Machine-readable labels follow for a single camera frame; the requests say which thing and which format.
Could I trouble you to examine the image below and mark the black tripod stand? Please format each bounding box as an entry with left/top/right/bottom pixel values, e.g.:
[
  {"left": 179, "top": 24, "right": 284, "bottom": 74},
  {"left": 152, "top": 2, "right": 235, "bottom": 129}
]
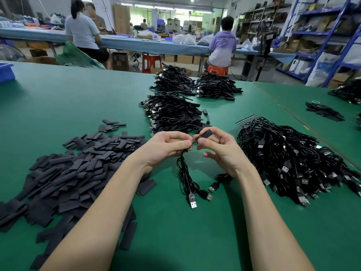
[{"left": 245, "top": 22, "right": 279, "bottom": 82}]

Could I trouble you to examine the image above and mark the white plastic bag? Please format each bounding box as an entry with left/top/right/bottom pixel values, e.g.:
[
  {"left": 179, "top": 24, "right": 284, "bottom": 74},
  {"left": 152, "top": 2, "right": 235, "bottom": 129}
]
[{"left": 306, "top": 53, "right": 342, "bottom": 88}]

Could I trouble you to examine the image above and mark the person's left forearm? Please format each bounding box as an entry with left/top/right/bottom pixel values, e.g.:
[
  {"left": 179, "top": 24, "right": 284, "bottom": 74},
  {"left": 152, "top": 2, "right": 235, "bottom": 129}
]
[{"left": 56, "top": 160, "right": 154, "bottom": 271}]

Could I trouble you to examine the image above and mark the green plastic bag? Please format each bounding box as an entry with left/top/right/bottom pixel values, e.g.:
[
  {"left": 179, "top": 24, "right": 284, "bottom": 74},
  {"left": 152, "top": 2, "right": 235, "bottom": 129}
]
[{"left": 56, "top": 41, "right": 106, "bottom": 69}]

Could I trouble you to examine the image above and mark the pile of black sleeve strips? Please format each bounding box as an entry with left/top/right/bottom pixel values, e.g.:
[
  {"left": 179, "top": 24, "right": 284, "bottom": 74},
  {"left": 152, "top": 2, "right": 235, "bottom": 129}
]
[{"left": 0, "top": 119, "right": 158, "bottom": 271}]

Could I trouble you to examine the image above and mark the small upright cardboard box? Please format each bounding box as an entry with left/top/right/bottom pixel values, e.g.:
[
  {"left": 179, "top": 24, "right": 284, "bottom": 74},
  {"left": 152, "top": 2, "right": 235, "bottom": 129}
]
[{"left": 112, "top": 52, "right": 130, "bottom": 71}]

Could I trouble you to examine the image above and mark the orange plastic stool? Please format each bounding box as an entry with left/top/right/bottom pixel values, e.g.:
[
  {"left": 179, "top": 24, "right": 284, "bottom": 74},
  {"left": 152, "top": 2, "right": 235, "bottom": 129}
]
[{"left": 207, "top": 65, "right": 230, "bottom": 76}]

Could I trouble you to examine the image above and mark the open cardboard box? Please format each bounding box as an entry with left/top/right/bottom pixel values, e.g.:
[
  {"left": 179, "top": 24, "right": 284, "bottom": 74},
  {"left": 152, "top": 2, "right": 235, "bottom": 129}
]
[{"left": 27, "top": 56, "right": 58, "bottom": 65}]

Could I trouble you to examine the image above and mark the red plastic stool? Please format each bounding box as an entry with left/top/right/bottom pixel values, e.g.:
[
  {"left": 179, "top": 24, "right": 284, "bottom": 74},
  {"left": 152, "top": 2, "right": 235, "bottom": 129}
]
[{"left": 141, "top": 54, "right": 163, "bottom": 74}]

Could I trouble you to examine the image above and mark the person's left hand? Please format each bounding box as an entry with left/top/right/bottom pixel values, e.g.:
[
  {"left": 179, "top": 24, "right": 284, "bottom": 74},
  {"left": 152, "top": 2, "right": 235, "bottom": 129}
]
[{"left": 131, "top": 131, "right": 194, "bottom": 172}]

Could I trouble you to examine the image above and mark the small bundle of cables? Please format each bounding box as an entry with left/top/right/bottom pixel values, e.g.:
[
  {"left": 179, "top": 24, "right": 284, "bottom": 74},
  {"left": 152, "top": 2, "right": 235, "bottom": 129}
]
[{"left": 306, "top": 101, "right": 345, "bottom": 122}]

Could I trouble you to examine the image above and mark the heap of finished black cables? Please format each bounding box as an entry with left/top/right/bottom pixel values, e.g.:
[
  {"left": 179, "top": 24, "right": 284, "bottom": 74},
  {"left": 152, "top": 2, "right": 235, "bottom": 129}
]
[{"left": 139, "top": 92, "right": 211, "bottom": 135}]

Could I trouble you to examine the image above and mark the large pile of black cables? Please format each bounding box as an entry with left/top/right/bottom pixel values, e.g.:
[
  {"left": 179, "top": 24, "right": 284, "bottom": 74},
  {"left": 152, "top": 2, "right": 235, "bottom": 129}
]
[{"left": 208, "top": 116, "right": 361, "bottom": 207}]

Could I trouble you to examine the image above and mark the person's right hand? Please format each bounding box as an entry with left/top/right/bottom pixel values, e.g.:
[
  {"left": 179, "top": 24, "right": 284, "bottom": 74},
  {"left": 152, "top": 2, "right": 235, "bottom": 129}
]
[{"left": 193, "top": 127, "right": 252, "bottom": 178}]

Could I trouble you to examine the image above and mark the blue plastic bin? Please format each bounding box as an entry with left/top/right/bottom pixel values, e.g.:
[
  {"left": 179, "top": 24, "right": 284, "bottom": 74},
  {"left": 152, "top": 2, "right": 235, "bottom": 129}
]
[{"left": 0, "top": 62, "right": 16, "bottom": 84}]

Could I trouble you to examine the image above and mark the dark storage shelf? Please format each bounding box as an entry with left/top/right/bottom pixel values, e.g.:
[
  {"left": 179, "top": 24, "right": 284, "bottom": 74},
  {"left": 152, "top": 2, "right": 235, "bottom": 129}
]
[{"left": 237, "top": 2, "right": 290, "bottom": 46}]

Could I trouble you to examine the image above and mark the bundle of black cables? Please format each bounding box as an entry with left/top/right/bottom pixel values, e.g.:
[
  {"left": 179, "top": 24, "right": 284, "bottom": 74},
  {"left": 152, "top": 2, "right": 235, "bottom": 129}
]
[
  {"left": 195, "top": 72, "right": 244, "bottom": 102},
  {"left": 151, "top": 65, "right": 197, "bottom": 96}
]

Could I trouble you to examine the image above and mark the blue metal shelving rack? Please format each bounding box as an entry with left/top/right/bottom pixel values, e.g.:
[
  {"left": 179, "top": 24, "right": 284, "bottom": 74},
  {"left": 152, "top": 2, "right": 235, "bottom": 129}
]
[{"left": 275, "top": 0, "right": 361, "bottom": 88}]

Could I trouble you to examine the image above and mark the black sleeve piece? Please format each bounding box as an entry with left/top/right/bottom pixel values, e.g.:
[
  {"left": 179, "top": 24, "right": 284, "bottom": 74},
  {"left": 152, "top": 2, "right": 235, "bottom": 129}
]
[{"left": 194, "top": 129, "right": 214, "bottom": 146}]

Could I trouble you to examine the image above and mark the huge heap of black cables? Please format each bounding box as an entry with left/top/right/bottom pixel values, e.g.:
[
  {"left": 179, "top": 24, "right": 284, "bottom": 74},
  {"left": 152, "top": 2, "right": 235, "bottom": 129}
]
[{"left": 329, "top": 79, "right": 361, "bottom": 105}]

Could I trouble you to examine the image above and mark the long blue work table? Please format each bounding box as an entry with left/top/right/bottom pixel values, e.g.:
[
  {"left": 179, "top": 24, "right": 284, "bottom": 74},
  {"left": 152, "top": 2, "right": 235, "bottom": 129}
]
[{"left": 0, "top": 28, "right": 297, "bottom": 62}]

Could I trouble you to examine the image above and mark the person's right forearm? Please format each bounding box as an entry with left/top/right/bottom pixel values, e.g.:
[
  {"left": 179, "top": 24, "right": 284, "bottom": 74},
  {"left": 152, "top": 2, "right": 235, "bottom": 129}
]
[{"left": 234, "top": 165, "right": 315, "bottom": 271}]

